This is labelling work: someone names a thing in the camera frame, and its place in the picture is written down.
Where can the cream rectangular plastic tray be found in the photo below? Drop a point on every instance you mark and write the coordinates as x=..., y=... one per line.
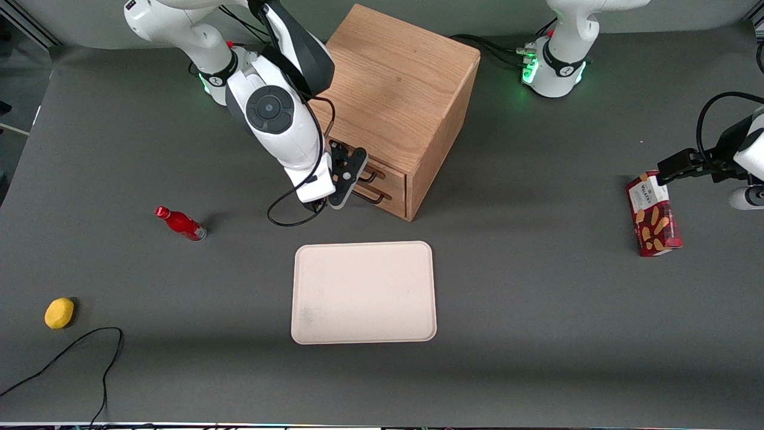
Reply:
x=364, y=292

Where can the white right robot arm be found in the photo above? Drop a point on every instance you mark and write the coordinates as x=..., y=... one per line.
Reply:
x=280, y=137

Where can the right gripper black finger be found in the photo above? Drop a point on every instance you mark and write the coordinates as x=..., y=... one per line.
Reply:
x=323, y=206
x=313, y=208

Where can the yellow lemon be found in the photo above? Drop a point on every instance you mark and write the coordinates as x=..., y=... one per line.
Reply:
x=59, y=313

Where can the oak wooden drawer cabinet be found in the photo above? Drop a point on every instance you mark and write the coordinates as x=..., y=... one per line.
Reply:
x=406, y=77

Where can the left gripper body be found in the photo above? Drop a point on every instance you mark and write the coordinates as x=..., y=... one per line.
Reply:
x=723, y=146

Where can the red shortbread biscuit box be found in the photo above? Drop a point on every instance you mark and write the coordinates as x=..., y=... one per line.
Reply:
x=653, y=221

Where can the aluminium frame profile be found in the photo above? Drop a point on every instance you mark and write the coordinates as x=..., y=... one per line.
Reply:
x=33, y=27

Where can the small red bottle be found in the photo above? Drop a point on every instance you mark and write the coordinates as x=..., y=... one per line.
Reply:
x=182, y=224

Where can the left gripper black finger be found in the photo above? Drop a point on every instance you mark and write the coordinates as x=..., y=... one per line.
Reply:
x=677, y=164
x=664, y=181

